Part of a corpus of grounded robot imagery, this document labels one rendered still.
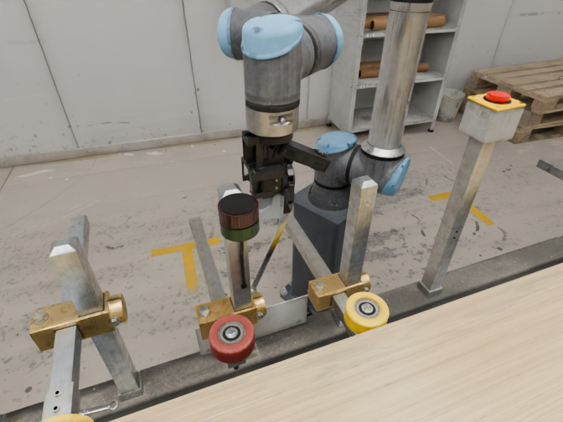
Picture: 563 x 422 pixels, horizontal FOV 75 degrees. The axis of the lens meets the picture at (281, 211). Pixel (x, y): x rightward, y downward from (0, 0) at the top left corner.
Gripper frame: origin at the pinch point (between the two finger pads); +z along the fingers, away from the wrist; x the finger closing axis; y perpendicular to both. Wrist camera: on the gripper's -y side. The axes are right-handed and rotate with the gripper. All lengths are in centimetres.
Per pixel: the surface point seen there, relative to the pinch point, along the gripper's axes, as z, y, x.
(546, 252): 29, -82, 8
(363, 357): 9.4, -3.5, 28.5
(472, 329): 9.2, -24.4, 30.7
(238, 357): 10.5, 15.8, 20.6
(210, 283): 13.5, 16.5, -0.2
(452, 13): 0, -225, -206
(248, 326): 8.9, 12.8, 16.6
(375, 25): 4, -151, -202
